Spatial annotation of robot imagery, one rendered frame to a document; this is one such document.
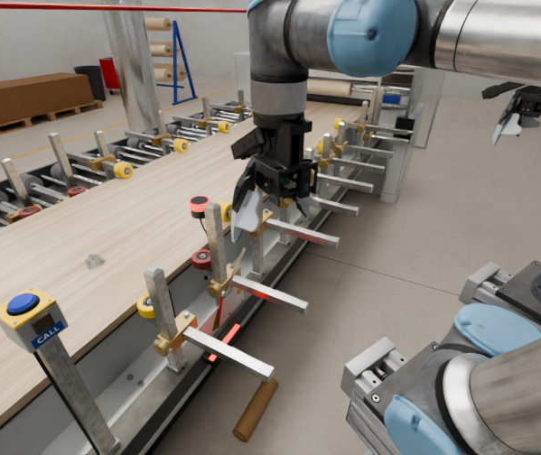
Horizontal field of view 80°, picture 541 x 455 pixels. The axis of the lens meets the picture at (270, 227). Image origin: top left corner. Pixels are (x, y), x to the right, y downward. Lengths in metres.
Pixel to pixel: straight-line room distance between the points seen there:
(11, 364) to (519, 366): 1.03
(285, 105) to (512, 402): 0.39
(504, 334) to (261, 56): 0.48
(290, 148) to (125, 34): 4.46
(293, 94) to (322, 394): 1.64
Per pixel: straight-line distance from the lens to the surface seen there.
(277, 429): 1.79
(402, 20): 0.36
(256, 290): 1.11
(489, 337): 0.54
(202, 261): 1.16
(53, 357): 0.76
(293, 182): 0.48
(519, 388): 0.39
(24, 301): 0.68
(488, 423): 0.43
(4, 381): 1.06
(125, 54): 4.85
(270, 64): 0.42
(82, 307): 1.14
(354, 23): 0.34
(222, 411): 1.84
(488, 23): 0.43
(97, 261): 1.29
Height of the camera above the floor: 1.63
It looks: 33 degrees down
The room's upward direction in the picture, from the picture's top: straight up
